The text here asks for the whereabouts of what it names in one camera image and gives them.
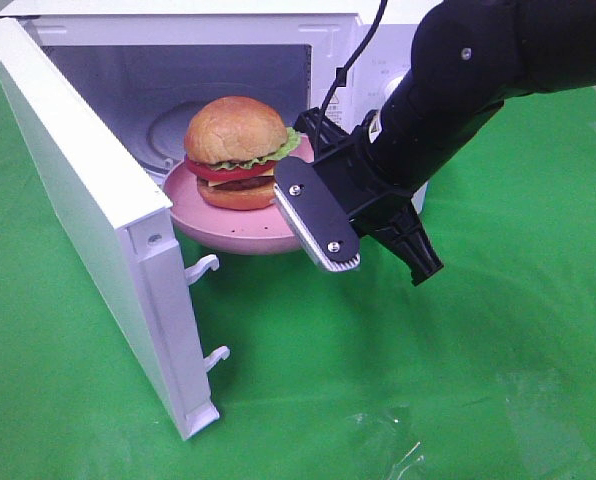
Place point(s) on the clear tape patch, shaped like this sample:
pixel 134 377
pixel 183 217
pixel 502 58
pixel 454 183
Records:
pixel 550 445
pixel 382 445

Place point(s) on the clear tape patch right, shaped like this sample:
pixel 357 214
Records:
pixel 550 445

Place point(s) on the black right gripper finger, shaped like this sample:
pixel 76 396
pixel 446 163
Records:
pixel 404 236
pixel 324 135

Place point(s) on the upper white microwave knob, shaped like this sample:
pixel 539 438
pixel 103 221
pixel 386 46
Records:
pixel 390 87

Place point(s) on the burger with lettuce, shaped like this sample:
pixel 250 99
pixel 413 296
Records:
pixel 232 146

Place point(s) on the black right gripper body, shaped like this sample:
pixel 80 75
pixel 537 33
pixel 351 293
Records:
pixel 359 186

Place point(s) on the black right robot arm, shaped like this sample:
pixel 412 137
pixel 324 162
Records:
pixel 467 59

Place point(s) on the clear tape patch front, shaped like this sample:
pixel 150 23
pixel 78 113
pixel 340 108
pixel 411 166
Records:
pixel 382 445

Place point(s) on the white microwave oven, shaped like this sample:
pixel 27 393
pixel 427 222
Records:
pixel 112 52

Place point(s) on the white microwave door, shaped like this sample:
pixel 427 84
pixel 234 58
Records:
pixel 119 222

